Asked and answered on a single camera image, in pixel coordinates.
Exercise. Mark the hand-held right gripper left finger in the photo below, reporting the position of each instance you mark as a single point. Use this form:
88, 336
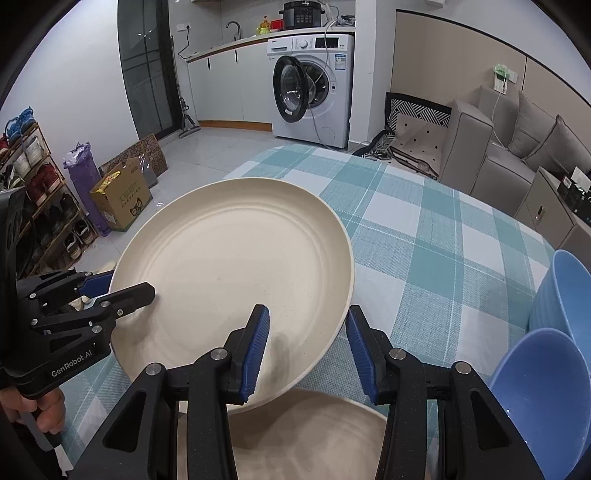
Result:
256, 355

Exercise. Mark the folded black white patterned rug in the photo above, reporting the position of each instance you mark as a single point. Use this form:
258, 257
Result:
415, 138

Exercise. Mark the brown cardboard box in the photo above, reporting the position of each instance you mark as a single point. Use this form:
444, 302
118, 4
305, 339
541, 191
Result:
122, 198

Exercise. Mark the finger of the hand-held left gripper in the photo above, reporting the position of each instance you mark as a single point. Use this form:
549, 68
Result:
134, 295
94, 284

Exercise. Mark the floor mop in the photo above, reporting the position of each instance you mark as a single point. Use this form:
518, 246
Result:
188, 122

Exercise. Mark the grey side cabinet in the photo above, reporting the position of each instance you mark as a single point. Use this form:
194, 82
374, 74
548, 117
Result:
545, 207

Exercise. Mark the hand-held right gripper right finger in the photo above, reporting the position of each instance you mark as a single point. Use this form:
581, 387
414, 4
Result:
362, 355

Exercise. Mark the black kitchen faucet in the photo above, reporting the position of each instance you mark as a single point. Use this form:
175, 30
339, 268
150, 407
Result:
237, 30

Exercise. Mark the black pressure cooker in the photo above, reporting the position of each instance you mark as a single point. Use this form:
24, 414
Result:
302, 16

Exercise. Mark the grey sofa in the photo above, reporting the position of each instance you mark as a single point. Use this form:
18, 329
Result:
466, 147

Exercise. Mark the blue bowl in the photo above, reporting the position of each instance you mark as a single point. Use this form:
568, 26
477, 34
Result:
540, 401
570, 295

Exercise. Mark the teal checked tablecloth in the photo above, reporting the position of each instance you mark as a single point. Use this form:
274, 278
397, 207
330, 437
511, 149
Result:
415, 258

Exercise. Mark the cream plate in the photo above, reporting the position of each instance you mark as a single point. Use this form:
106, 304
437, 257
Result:
304, 438
231, 258

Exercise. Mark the shoe rack with shoes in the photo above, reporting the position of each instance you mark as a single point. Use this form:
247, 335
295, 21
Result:
44, 177

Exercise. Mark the purple bag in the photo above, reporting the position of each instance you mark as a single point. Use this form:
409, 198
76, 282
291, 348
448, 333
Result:
85, 184

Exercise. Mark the grey sofa cushion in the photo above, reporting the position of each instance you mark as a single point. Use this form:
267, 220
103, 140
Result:
531, 124
561, 147

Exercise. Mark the black box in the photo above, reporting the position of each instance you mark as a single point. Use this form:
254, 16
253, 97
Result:
575, 194

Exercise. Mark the dark glass door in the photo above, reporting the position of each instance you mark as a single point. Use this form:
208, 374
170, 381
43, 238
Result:
147, 69

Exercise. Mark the white washing machine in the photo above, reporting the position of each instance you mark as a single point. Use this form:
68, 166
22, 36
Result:
332, 106

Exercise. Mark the white lower kitchen cabinets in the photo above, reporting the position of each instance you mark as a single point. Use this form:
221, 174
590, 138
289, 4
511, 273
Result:
231, 87

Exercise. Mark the wall socket with green plug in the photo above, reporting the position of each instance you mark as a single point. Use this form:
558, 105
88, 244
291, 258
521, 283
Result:
504, 81

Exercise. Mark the person's left hand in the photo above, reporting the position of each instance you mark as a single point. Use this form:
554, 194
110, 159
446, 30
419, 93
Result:
51, 410

